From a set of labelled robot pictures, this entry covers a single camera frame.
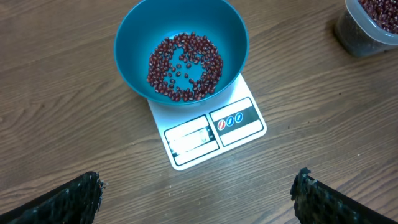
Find teal plastic bowl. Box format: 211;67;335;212
114;0;249;105

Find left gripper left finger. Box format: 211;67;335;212
1;171;106;224

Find white digital kitchen scale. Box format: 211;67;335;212
149;75;267;170

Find red beans in bowl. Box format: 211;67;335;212
146;32;223;102

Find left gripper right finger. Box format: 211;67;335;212
290;167;397;224

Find red beans in container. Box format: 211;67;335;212
358;0;398;34

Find clear plastic bean container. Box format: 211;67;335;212
334;0;397;57

